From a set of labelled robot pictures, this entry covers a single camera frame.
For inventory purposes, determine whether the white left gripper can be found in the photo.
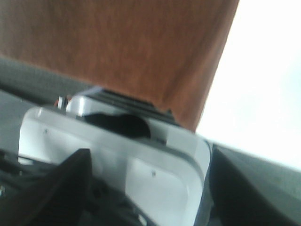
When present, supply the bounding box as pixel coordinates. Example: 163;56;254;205
19;88;211;226

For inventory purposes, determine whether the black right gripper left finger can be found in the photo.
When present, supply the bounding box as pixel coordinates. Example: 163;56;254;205
0;149;92;226

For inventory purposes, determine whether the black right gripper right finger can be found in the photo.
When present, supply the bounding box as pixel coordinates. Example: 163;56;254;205
210;143;301;226

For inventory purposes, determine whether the brown towel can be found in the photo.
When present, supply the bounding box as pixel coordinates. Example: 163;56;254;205
0;0;238;131

